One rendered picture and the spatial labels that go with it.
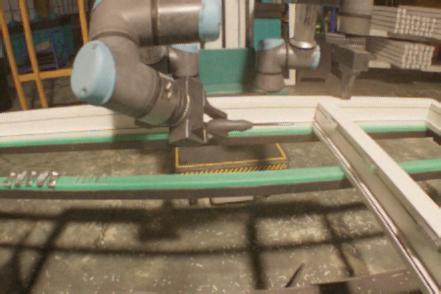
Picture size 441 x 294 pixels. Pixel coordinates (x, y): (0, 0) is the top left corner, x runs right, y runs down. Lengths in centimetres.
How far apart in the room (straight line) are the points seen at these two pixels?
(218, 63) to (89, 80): 129
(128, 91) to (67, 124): 47
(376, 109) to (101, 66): 76
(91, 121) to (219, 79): 100
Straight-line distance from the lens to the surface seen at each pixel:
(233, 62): 166
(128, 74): 42
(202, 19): 49
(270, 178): 57
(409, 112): 99
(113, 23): 48
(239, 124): 64
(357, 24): 79
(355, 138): 62
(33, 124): 93
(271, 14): 438
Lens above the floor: 119
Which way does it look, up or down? 29 degrees down
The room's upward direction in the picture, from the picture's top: 1 degrees counter-clockwise
